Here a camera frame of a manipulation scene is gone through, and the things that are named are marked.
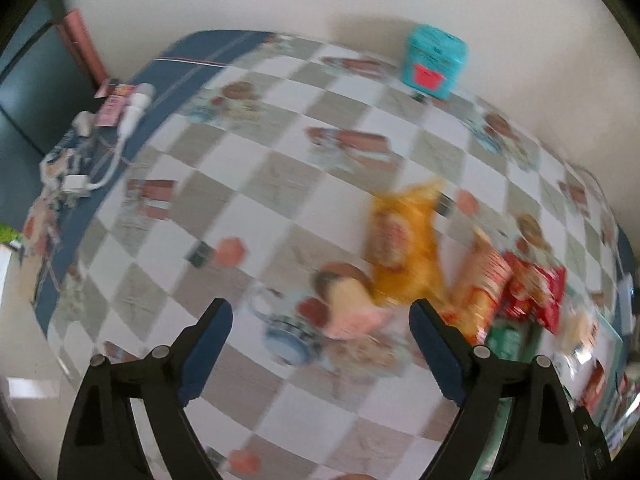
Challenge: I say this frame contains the red flower print snack bag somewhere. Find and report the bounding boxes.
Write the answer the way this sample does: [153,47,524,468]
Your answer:
[497,250,568,333]

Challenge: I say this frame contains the green snack packet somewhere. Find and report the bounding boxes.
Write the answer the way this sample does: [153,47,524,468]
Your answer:
[487,322,536,361]

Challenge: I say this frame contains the small pink bun packet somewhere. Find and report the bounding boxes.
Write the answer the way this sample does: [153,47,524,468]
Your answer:
[320,280,393,341]

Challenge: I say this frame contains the crumpled orange wrapper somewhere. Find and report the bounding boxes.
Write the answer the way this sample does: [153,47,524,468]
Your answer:
[22,200,66,261]

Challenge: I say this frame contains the white power strip cable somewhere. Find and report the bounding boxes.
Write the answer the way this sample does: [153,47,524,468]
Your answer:
[565,162,608,201]

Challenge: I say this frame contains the orange striped snack packet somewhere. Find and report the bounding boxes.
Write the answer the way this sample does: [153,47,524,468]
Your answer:
[445,227,513,346]

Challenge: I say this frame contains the teal tin box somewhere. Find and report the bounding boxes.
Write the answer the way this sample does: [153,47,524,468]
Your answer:
[400,24,470,101]

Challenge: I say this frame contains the dark window panel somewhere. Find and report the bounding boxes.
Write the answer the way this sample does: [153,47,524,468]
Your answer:
[0,0,101,161]

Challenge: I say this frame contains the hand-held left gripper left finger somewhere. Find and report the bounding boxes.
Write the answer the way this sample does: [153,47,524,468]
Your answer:
[57,297,233,480]

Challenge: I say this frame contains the white tray with teal rim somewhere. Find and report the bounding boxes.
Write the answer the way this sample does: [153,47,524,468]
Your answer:
[562,305,632,461]

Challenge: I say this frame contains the crumpled blue white wrappers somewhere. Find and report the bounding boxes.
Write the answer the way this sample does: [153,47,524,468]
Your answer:
[40,110,96,201]

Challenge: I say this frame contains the yellow snack bag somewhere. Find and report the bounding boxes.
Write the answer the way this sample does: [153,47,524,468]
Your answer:
[370,180,448,308]

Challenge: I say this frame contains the small pink sachet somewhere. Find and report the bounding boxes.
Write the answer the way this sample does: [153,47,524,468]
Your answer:
[95,92,131,128]

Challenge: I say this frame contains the reddish brown board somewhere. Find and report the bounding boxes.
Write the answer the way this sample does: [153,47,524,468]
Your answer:
[57,7,108,81]

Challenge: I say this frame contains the checked printed tablecloth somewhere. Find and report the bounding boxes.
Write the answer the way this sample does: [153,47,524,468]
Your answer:
[22,30,636,480]

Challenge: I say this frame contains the white charging cable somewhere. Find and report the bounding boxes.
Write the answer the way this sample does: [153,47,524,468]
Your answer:
[67,82,156,196]

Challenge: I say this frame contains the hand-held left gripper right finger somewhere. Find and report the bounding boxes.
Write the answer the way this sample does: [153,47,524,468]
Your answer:
[409,298,586,480]

